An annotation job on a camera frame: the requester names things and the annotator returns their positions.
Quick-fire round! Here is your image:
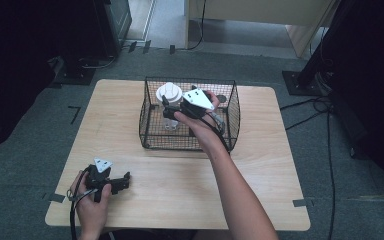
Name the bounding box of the person's right hand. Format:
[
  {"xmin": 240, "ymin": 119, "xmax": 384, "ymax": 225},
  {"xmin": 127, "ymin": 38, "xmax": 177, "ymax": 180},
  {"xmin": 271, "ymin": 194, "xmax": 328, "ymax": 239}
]
[{"xmin": 173, "ymin": 90, "xmax": 227, "ymax": 145}]

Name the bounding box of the black wire basket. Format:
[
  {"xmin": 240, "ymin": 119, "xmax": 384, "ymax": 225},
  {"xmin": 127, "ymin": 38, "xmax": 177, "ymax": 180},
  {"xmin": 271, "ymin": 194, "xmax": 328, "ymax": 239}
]
[{"xmin": 138, "ymin": 76, "xmax": 242, "ymax": 153}]

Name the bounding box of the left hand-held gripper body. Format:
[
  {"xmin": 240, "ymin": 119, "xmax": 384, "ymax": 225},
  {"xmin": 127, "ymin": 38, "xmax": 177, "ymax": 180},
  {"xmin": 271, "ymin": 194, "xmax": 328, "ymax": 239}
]
[{"xmin": 84, "ymin": 157, "xmax": 114, "ymax": 203}]

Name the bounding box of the person's left hand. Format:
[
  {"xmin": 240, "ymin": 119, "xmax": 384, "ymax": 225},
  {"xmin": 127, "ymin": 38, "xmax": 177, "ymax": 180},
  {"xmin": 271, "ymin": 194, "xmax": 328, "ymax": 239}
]
[{"xmin": 69, "ymin": 169, "xmax": 113, "ymax": 235}]

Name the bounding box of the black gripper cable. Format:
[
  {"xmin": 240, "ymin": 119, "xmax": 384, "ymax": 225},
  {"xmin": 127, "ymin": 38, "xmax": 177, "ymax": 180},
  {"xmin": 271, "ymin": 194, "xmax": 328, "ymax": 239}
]
[
  {"xmin": 198, "ymin": 113, "xmax": 231, "ymax": 154},
  {"xmin": 67, "ymin": 168, "xmax": 93, "ymax": 240}
]

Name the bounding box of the black hanging cable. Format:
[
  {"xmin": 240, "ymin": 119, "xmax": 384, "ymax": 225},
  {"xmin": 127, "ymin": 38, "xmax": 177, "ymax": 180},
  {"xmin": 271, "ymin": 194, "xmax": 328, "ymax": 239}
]
[{"xmin": 187, "ymin": 0, "xmax": 208, "ymax": 52}]

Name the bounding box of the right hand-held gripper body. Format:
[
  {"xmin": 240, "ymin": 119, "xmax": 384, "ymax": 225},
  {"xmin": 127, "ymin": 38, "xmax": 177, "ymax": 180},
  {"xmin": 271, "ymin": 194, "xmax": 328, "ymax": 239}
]
[{"xmin": 179, "ymin": 87, "xmax": 216, "ymax": 120}]

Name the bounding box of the black floor cable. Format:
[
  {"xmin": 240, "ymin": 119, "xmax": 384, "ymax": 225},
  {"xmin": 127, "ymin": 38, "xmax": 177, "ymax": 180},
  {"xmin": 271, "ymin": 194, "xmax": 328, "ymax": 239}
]
[{"xmin": 279, "ymin": 95, "xmax": 339, "ymax": 240}]

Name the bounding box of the clear bottle with white lid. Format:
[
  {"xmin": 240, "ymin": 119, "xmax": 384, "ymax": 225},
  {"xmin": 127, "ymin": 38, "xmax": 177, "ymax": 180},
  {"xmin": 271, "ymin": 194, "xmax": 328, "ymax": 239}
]
[{"xmin": 155, "ymin": 81, "xmax": 184, "ymax": 132}]

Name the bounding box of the light wooden cabinet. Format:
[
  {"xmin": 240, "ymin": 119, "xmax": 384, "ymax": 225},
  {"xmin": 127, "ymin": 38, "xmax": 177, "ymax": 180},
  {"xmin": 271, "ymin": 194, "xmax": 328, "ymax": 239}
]
[{"xmin": 184, "ymin": 0, "xmax": 340, "ymax": 58}]

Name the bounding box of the black curtain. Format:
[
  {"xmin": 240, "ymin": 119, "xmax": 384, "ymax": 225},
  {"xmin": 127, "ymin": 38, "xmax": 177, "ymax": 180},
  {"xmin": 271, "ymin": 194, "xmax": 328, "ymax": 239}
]
[
  {"xmin": 0, "ymin": 0, "xmax": 111, "ymax": 158},
  {"xmin": 316, "ymin": 0, "xmax": 384, "ymax": 204}
]

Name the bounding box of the small grey item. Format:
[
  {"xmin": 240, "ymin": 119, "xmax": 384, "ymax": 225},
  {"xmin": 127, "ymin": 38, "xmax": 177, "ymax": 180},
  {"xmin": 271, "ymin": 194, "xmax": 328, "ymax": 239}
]
[{"xmin": 210, "ymin": 112, "xmax": 227, "ymax": 135}]

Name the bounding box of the black stand base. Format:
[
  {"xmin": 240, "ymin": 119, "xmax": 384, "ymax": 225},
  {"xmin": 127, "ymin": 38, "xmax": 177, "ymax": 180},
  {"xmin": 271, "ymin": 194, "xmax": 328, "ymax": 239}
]
[
  {"xmin": 50, "ymin": 55, "xmax": 98, "ymax": 87},
  {"xmin": 281, "ymin": 69, "xmax": 333, "ymax": 98}
]

